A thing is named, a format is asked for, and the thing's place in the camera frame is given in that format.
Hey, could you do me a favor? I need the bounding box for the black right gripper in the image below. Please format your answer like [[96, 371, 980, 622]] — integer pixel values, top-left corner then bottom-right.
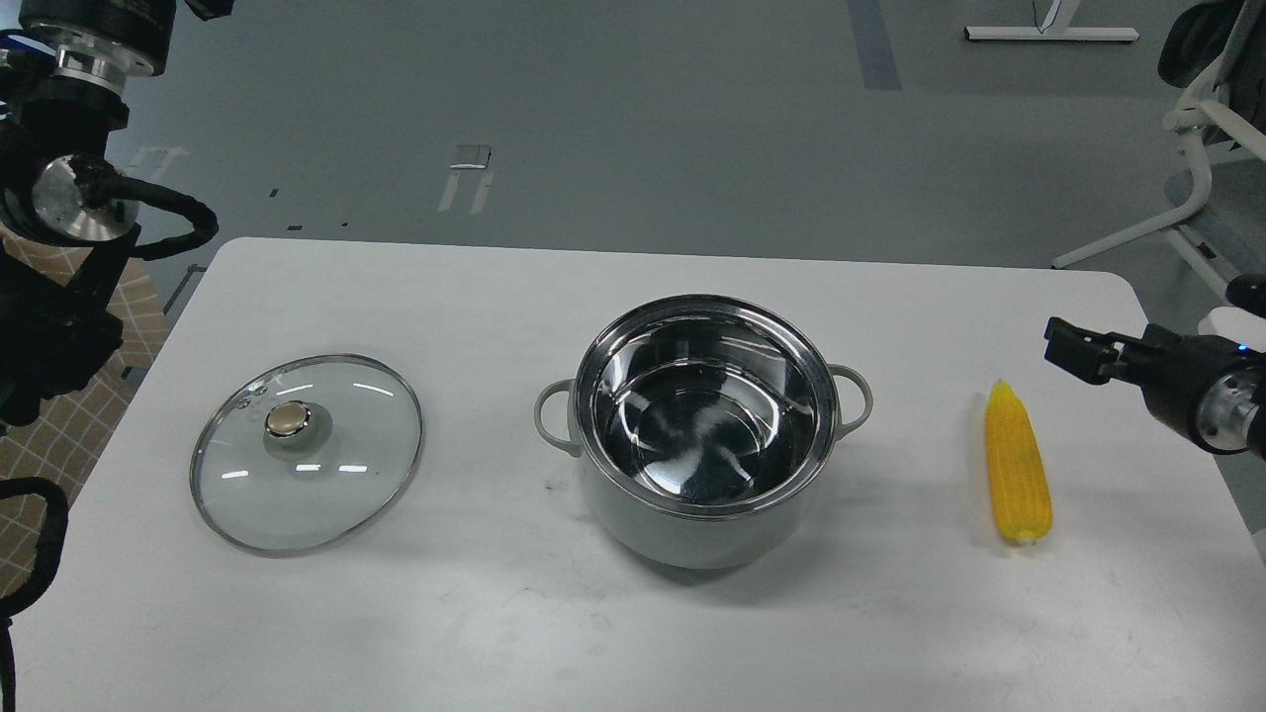
[[1043, 315, 1262, 441]]

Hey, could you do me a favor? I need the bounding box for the glass pot lid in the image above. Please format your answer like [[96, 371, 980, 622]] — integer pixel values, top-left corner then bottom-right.
[[189, 353, 425, 557]]

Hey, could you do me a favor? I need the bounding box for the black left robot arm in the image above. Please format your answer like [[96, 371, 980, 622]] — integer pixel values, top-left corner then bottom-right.
[[1, 1, 219, 427]]

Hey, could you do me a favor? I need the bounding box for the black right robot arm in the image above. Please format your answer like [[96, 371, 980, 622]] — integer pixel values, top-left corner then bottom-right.
[[1043, 315, 1265, 457]]

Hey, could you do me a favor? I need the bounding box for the yellow corn cob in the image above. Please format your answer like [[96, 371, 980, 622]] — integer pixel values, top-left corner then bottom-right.
[[984, 380, 1053, 545]]

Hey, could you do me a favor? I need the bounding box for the grey steel cooking pot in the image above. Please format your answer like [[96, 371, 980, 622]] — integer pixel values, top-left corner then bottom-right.
[[532, 294, 874, 571]]

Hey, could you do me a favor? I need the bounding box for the white office chair base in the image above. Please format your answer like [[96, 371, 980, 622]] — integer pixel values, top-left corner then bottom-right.
[[1051, 0, 1266, 303]]

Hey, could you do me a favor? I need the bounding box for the white desk foot bar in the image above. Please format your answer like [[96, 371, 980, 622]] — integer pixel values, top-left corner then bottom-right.
[[962, 1, 1139, 46]]

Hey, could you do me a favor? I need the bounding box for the checkered brown floor mat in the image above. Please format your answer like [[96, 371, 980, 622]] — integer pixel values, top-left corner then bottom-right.
[[1, 226, 170, 595]]

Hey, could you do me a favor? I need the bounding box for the black cable loop left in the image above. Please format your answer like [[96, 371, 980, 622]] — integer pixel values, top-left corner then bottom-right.
[[0, 478, 70, 712]]

